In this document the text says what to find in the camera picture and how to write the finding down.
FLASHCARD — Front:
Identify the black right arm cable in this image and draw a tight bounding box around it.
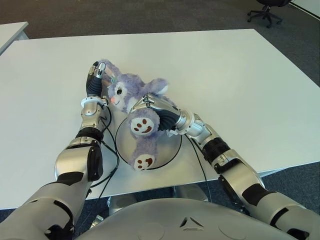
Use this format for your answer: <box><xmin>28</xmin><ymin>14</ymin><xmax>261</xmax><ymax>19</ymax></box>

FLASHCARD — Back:
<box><xmin>184</xmin><ymin>134</ymin><xmax>213</xmax><ymax>203</ymax></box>

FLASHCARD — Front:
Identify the purple plush bunny doll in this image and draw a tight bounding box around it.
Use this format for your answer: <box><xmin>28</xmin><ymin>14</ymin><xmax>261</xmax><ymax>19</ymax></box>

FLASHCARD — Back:
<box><xmin>98</xmin><ymin>58</ymin><xmax>172</xmax><ymax>172</ymax></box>

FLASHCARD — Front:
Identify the black office chair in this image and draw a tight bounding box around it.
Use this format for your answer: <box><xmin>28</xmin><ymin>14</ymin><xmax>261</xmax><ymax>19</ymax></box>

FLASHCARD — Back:
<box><xmin>247</xmin><ymin>0</ymin><xmax>291</xmax><ymax>28</ymax></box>

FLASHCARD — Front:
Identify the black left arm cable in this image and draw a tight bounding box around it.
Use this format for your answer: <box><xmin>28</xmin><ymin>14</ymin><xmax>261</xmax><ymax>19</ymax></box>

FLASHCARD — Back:
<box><xmin>84</xmin><ymin>104</ymin><xmax>121</xmax><ymax>201</ymax></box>

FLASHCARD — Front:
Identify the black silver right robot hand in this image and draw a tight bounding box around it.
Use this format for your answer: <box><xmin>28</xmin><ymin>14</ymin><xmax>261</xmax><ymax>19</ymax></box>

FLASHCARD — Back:
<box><xmin>129</xmin><ymin>92</ymin><xmax>182</xmax><ymax>133</ymax></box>

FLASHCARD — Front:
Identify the white neighbouring desk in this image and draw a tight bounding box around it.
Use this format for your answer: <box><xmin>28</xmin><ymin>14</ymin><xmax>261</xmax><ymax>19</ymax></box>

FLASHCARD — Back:
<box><xmin>0</xmin><ymin>21</ymin><xmax>30</xmax><ymax>55</ymax></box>

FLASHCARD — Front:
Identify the silver robot torso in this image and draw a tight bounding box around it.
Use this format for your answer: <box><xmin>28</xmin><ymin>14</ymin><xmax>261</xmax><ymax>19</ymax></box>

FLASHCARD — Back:
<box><xmin>74</xmin><ymin>197</ymin><xmax>301</xmax><ymax>240</ymax></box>

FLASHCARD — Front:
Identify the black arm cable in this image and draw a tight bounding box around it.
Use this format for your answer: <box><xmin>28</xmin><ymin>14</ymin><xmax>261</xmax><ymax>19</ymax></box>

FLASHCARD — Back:
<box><xmin>84</xmin><ymin>104</ymin><xmax>121</xmax><ymax>201</ymax></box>
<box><xmin>184</xmin><ymin>134</ymin><xmax>213</xmax><ymax>203</ymax></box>

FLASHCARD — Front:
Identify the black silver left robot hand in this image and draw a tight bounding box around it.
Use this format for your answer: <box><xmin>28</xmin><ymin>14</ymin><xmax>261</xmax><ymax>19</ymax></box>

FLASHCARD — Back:
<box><xmin>85</xmin><ymin>60</ymin><xmax>107</xmax><ymax>97</ymax></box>

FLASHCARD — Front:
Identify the white plate with black rim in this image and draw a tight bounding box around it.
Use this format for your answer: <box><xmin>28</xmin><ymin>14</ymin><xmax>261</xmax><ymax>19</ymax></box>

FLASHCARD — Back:
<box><xmin>114</xmin><ymin>116</ymin><xmax>183</xmax><ymax>171</ymax></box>

